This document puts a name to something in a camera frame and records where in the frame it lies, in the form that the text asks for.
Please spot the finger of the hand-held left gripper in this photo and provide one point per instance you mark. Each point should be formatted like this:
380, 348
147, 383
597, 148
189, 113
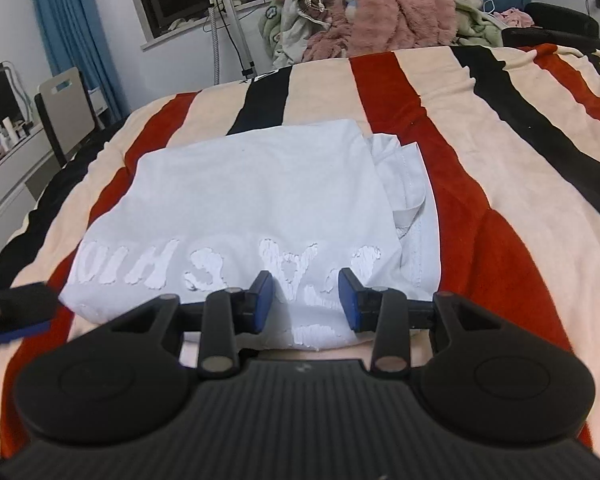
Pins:
20, 307

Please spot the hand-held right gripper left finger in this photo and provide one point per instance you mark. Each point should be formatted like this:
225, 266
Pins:
262, 305

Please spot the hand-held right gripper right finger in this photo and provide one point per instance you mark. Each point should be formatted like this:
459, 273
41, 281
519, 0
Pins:
349, 302

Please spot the white t-shirt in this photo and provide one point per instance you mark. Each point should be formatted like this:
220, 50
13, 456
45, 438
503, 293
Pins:
260, 190

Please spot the white vanity desk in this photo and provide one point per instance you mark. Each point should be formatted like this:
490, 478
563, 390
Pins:
5, 180

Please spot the striped fleece blanket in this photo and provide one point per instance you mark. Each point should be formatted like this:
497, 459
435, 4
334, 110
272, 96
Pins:
505, 260

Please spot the row of cosmetic bottles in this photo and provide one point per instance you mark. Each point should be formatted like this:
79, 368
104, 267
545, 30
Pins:
7, 135

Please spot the white tripod stand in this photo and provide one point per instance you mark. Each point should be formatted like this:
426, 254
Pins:
235, 25

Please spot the white window sill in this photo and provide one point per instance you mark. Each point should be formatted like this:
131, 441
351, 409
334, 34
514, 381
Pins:
180, 36

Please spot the green printed fleece blanket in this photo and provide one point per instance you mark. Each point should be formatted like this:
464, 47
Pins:
270, 20

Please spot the small beige cloth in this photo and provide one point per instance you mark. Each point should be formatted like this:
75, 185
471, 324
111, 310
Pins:
182, 23

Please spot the pink fluffy blanket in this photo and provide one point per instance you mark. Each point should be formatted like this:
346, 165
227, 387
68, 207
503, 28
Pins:
395, 10

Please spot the pale green blanket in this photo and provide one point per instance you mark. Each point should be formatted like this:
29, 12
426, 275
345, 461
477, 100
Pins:
475, 25

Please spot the pink cloth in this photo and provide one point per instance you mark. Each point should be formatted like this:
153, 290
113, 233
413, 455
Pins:
517, 16

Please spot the black armchair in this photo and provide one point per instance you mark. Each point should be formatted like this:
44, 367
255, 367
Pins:
560, 17

